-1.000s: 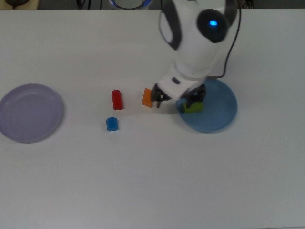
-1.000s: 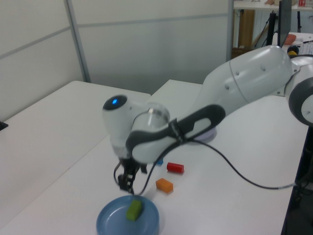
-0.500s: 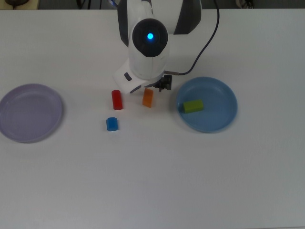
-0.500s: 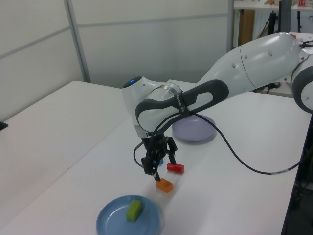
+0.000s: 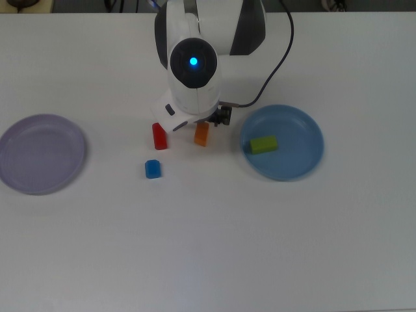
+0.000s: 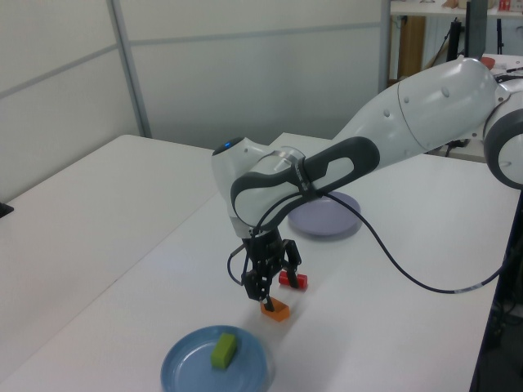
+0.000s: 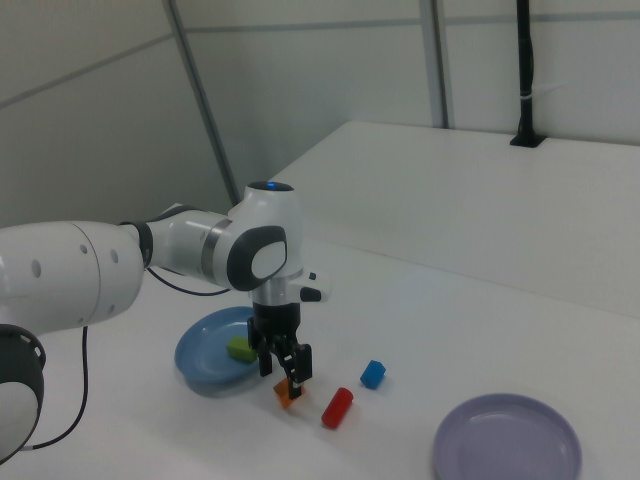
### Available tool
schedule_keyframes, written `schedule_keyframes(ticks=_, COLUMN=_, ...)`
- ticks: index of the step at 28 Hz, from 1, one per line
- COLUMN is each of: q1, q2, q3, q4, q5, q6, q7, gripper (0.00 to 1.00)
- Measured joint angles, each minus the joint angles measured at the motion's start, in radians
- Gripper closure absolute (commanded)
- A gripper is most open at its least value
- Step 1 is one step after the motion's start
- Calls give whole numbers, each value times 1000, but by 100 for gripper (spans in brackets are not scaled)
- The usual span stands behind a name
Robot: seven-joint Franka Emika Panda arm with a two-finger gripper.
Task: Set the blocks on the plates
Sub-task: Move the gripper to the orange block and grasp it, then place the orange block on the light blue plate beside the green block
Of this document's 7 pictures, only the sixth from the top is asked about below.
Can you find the black table side frame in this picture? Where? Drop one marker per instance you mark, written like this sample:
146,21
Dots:
499,286

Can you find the blue plate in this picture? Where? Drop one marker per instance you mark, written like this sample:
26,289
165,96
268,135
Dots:
192,363

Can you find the purple plate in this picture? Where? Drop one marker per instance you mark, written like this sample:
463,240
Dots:
327,220

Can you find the brown wooden panel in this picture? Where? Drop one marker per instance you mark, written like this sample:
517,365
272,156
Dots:
412,47

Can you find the green rectangular block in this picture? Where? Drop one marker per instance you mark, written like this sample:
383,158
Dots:
224,351

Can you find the red cylinder block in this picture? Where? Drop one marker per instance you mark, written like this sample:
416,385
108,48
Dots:
301,281

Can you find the orange rectangular block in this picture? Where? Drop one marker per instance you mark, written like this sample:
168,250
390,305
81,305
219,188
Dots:
280,312

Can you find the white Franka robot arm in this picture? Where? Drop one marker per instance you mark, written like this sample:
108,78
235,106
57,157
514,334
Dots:
429,110

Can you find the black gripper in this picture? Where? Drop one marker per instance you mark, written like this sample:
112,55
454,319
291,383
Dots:
265,253

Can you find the grey partition post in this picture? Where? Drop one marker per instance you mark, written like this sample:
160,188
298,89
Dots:
384,45
130,69

